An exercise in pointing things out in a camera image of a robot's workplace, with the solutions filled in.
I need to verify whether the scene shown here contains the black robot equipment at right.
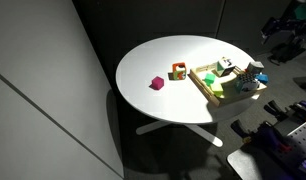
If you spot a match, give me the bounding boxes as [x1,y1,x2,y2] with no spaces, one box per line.
[226,145,306,180]

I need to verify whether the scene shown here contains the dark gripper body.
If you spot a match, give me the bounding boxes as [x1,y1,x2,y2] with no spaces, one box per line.
[260,17,286,45]

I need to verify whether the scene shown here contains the perforated metal board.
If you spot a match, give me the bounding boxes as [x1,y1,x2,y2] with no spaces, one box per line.
[285,121,306,168]

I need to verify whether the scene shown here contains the white table base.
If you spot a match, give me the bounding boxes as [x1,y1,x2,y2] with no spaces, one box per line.
[135,119,224,148]

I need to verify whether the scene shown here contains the white black green cube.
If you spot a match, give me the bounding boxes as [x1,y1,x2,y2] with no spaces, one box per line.
[215,56,237,78]

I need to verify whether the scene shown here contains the orange black purple clamp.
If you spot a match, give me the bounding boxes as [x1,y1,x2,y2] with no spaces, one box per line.
[263,99,306,126]
[230,117,295,158]

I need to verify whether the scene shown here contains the yellow-green block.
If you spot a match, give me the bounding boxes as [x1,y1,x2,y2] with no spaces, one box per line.
[209,82,225,98]

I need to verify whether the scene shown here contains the green block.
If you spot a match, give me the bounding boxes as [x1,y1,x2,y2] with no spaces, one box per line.
[203,72,217,86]

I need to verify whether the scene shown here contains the wooden crate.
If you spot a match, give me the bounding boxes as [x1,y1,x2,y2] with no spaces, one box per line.
[188,62,268,108]

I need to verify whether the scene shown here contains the blue block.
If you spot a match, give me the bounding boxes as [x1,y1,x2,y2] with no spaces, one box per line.
[254,72,270,85]

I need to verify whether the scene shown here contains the orange green picture cube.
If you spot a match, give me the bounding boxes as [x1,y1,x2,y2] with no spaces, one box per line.
[168,61,188,82]

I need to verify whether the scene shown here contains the grey block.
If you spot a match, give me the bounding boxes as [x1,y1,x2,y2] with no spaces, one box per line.
[245,60,265,76]

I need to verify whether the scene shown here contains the magenta block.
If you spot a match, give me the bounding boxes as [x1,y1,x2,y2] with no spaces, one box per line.
[150,75,166,91]

